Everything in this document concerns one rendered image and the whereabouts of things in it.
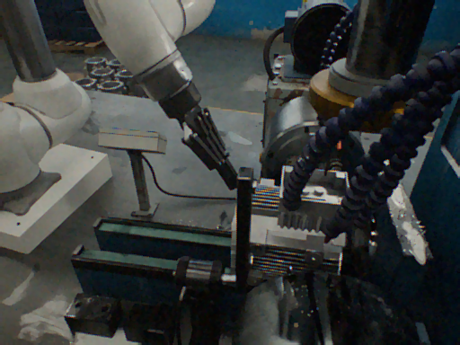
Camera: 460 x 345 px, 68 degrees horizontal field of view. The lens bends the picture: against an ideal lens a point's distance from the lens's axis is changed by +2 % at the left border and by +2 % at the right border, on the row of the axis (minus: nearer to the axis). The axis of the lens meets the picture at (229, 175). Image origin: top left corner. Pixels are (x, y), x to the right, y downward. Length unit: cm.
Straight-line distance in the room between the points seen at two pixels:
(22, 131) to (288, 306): 84
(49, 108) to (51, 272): 46
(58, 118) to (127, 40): 58
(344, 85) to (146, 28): 31
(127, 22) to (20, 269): 72
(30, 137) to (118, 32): 56
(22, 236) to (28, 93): 39
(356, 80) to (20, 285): 89
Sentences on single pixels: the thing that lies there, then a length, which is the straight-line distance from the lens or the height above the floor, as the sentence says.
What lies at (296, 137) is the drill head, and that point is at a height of 112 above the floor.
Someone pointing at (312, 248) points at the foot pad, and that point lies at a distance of 61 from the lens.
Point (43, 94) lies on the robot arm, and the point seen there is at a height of 115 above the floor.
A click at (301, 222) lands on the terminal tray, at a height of 109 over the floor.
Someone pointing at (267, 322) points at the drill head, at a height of 114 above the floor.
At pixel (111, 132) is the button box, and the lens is 98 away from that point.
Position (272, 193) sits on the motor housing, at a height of 111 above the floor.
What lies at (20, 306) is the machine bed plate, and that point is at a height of 80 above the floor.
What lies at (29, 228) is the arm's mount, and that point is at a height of 87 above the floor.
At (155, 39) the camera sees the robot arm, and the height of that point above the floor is 138.
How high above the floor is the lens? 151
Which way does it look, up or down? 35 degrees down
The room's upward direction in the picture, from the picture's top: straight up
